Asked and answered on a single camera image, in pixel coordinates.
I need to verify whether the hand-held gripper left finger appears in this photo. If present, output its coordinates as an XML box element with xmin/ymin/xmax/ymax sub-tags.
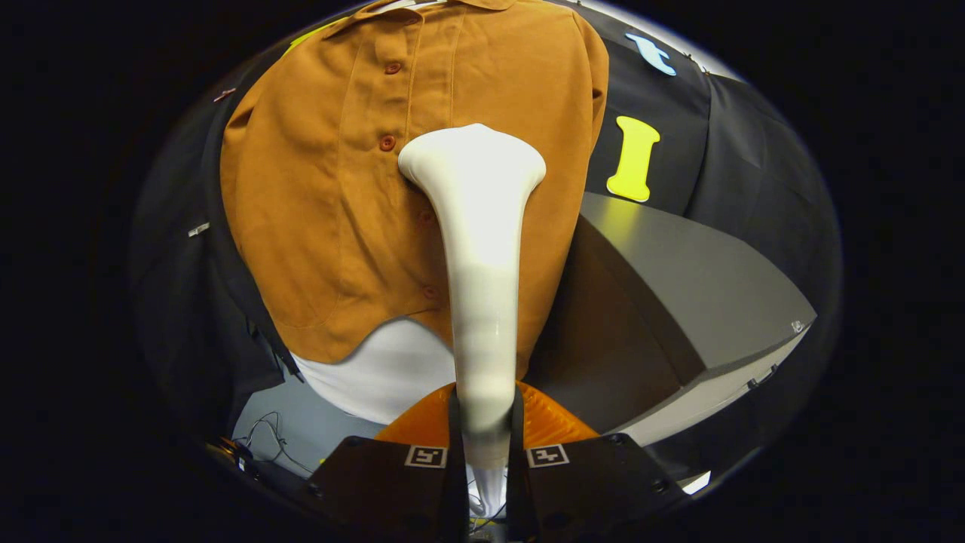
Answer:
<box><xmin>302</xmin><ymin>382</ymin><xmax>470</xmax><ymax>543</ymax></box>

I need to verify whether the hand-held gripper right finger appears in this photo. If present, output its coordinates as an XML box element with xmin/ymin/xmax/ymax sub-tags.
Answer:
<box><xmin>507</xmin><ymin>382</ymin><xmax>683</xmax><ymax>543</ymax></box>

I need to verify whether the white garment steamer head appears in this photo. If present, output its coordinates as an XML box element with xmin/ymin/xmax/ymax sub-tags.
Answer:
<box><xmin>397</xmin><ymin>123</ymin><xmax>547</xmax><ymax>470</ymax></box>

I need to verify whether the orange button-up shirt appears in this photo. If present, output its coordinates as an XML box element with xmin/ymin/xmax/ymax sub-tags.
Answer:
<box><xmin>220</xmin><ymin>0</ymin><xmax>610</xmax><ymax>378</ymax></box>

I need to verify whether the white mannequin torso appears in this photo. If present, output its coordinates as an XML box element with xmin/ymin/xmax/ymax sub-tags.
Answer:
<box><xmin>290</xmin><ymin>317</ymin><xmax>461</xmax><ymax>425</ymax></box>

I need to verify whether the black backdrop cloth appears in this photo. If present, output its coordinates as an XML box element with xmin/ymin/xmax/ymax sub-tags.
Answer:
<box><xmin>128</xmin><ymin>0</ymin><xmax>842</xmax><ymax>483</ymax></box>

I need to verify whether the thin black floor cable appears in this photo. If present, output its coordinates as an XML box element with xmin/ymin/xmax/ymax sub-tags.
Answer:
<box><xmin>230</xmin><ymin>411</ymin><xmax>317</xmax><ymax>477</ymax></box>

